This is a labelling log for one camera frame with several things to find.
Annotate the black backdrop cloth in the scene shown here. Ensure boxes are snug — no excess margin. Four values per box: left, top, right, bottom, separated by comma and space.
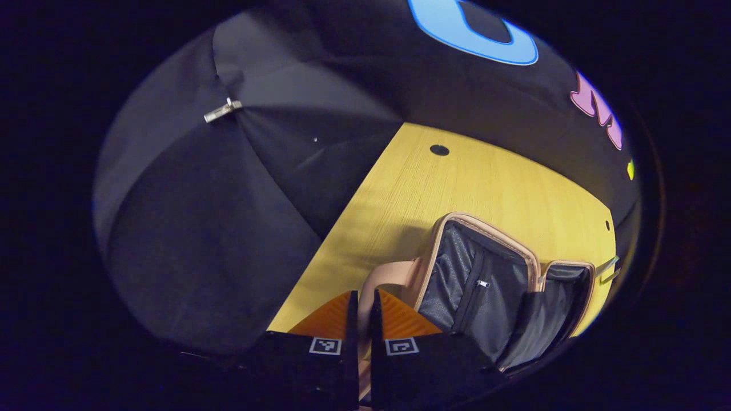
93, 0, 643, 357

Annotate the silver metal cloth clip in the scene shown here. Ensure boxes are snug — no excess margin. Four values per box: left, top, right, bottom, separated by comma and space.
203, 97, 243, 124

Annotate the pink suitcase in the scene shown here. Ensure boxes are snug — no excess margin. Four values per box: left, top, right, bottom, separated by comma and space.
357, 212, 621, 400

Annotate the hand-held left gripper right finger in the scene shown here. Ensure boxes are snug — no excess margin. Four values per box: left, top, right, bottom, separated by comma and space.
370, 289, 509, 411

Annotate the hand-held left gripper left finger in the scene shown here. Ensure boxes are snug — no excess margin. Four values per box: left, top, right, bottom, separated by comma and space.
240, 290, 359, 411

